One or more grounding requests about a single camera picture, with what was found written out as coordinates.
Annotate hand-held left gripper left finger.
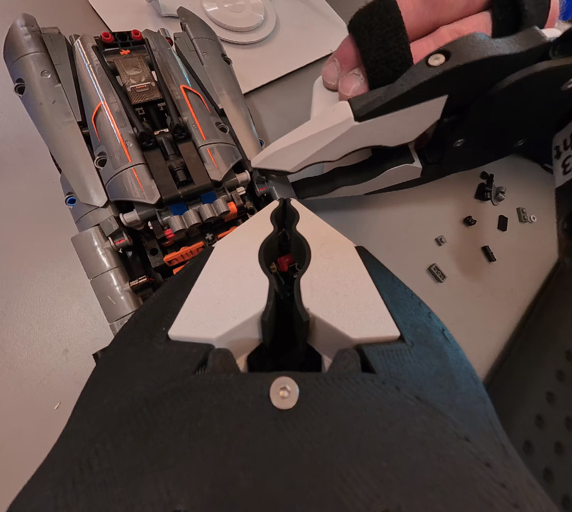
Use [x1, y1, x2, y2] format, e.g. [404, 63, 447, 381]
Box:
[167, 199, 284, 371]

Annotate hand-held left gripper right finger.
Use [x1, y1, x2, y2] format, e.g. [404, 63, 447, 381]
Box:
[290, 199, 401, 368]

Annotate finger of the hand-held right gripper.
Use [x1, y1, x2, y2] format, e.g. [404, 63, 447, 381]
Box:
[251, 96, 448, 173]
[290, 147, 424, 201]

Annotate grey lego car model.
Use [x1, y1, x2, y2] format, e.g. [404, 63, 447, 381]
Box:
[2, 7, 307, 361]

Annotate scattered small lego pieces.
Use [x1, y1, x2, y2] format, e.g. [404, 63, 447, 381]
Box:
[427, 170, 537, 284]

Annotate white metal desk stand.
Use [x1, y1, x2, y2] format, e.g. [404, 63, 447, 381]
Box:
[86, 0, 348, 94]

